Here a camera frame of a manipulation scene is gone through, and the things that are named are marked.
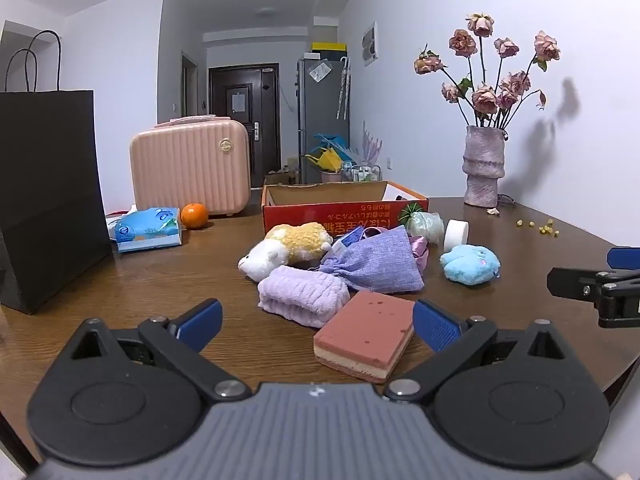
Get pink satin pouch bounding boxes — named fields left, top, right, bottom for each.
left=410, top=234, right=431, bottom=272

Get dark brown door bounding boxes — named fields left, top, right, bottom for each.
left=208, top=63, right=281, bottom=176

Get metal trolley with bottles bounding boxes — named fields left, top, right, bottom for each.
left=341, top=162, right=383, bottom=184

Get scattered yellow crumbs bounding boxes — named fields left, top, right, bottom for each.
left=515, top=217, right=561, bottom=235

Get white round sponge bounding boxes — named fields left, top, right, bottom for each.
left=443, top=219, right=470, bottom=253

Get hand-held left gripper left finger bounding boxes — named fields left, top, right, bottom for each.
left=70, top=298, right=252, bottom=403

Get blue yellow toy pile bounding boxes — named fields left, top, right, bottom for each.
left=305, top=132, right=351, bottom=171

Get orange fruit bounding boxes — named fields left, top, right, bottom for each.
left=180, top=203, right=209, bottom=230

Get dried pink roses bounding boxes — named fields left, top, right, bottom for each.
left=414, top=12, right=562, bottom=131

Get pink layered sponge block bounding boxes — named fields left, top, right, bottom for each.
left=313, top=290, right=417, bottom=385

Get brown cardboard box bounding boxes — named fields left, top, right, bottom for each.
left=264, top=169, right=301, bottom=186

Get white wall panel box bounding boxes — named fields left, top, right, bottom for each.
left=361, top=22, right=379, bottom=66

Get orange cardboard box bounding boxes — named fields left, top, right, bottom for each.
left=261, top=181, right=430, bottom=237

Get lavender towel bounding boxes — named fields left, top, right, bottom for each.
left=257, top=265, right=352, bottom=330

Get white folded umbrella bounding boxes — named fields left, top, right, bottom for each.
left=337, top=56, right=351, bottom=120

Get purple fabric pouch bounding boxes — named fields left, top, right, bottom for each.
left=318, top=225, right=426, bottom=294

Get tan white hamster plush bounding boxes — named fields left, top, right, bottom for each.
left=238, top=222, right=333, bottom=282

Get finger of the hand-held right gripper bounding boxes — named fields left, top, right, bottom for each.
left=606, top=246, right=640, bottom=272
left=547, top=266, right=640, bottom=303

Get black paper bag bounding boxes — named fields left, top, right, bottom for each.
left=0, top=30, right=115, bottom=316

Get grey refrigerator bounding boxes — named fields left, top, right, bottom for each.
left=297, top=56, right=351, bottom=186

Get blue tissue pack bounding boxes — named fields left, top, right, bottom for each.
left=114, top=206, right=183, bottom=254

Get mauve textured vase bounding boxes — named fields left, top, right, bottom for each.
left=462, top=126, right=507, bottom=208

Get light blue plush toy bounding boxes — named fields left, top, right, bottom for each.
left=440, top=244, right=501, bottom=287

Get pink ribbed suitcase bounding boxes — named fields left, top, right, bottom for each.
left=129, top=116, right=252, bottom=218

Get purple wall decal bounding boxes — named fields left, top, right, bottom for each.
left=361, top=121, right=383, bottom=166

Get green mesh scrubber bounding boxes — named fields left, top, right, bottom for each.
left=406, top=210, right=445, bottom=241

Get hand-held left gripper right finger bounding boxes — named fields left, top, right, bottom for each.
left=382, top=299, right=571, bottom=403

